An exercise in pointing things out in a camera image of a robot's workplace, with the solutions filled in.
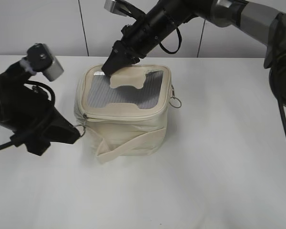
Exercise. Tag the right black silver robot arm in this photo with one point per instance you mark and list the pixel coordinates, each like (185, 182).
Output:
(265, 24)

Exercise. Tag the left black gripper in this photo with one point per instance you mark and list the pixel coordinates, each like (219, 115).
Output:
(51, 127)

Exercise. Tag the cream canvas zipper bag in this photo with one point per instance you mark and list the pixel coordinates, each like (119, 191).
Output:
(125, 114)

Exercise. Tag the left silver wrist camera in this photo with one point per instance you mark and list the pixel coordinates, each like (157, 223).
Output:
(41, 59)

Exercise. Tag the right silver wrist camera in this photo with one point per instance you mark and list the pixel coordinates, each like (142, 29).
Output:
(118, 7)

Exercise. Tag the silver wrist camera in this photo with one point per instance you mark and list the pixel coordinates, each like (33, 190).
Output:
(118, 7)
(41, 59)

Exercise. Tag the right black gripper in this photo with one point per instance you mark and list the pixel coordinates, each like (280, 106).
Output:
(138, 40)

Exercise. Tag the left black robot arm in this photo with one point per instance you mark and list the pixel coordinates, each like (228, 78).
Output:
(27, 108)

